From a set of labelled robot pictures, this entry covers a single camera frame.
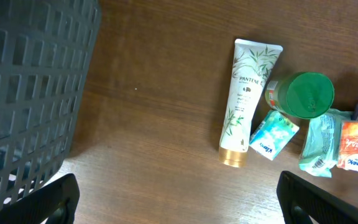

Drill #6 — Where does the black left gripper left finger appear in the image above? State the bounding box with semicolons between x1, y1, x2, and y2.
0;174;80;224

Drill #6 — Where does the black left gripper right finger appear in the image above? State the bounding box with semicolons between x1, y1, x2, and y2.
277;170;358;224

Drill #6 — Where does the mint green wipes pack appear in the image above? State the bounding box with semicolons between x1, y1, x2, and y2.
298;109;352;178

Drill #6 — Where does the teal tissue pack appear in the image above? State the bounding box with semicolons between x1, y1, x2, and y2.
249;110;300;161

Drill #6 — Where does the green lid glass jar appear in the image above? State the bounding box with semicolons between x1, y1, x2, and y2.
265;72;334;119

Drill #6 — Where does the white Pantene tube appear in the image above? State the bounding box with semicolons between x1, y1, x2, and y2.
219;39;283;167

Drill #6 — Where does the grey plastic basket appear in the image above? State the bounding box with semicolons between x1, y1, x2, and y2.
0;0;101;210

